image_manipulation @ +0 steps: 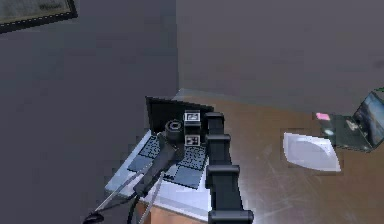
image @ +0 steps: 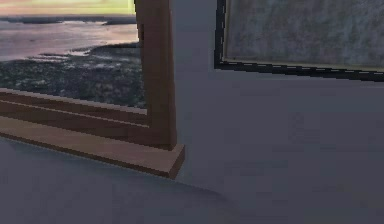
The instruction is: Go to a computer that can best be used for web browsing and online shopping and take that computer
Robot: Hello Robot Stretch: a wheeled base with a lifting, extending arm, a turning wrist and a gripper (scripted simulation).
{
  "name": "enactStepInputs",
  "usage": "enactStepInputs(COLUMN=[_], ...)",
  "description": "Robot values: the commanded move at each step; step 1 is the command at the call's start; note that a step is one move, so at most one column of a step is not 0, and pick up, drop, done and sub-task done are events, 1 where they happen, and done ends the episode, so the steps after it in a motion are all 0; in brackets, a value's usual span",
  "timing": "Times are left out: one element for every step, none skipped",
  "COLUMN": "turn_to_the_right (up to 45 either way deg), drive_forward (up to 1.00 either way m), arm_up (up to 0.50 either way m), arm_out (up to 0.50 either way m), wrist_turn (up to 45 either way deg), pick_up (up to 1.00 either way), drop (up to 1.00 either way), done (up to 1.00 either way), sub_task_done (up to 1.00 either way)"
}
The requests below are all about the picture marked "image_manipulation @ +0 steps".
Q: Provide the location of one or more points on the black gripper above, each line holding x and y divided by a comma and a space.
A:
163, 156

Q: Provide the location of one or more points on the silver laptop with black screen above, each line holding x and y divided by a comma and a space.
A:
186, 196

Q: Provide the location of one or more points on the white plate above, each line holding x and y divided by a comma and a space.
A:
311, 152

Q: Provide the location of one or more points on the small pink block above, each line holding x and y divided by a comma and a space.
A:
322, 116

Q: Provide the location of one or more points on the dark green laptop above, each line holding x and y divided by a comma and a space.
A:
353, 131

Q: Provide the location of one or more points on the black framed wall picture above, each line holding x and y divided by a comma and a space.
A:
33, 11

